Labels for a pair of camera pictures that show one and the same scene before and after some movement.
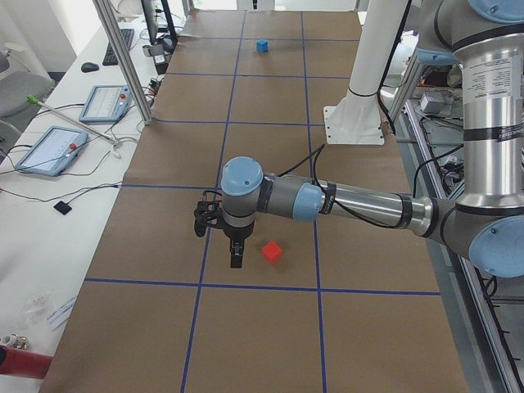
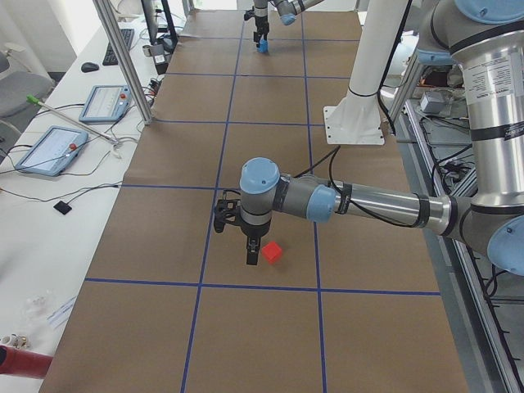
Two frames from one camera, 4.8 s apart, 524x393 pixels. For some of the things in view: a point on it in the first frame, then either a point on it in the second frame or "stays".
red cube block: x=272 y=251 stays
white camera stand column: x=357 y=119 stays
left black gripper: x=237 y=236 → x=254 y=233
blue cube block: x=262 y=46 stays
